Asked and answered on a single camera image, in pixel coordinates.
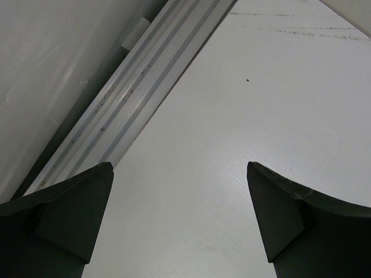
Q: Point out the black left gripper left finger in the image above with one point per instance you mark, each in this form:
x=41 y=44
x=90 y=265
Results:
x=53 y=231

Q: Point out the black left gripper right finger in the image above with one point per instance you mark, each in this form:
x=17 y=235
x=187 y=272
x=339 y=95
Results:
x=306 y=233

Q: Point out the aluminium rail frame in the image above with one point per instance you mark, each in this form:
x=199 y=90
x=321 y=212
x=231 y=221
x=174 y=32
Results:
x=123 y=106

